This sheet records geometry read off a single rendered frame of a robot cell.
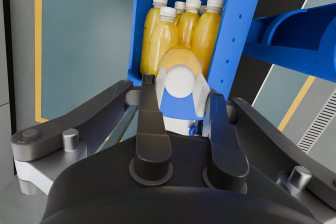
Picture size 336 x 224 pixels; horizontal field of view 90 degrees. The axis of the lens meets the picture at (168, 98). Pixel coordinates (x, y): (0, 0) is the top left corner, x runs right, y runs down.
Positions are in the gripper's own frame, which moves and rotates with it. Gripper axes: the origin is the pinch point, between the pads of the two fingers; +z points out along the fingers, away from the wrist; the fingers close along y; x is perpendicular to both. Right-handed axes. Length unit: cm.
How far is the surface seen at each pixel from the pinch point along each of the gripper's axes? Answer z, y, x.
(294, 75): 138, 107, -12
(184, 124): 45, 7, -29
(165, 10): 24.8, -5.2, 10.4
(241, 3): 16.9, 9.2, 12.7
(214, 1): 23.8, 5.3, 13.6
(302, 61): 50, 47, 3
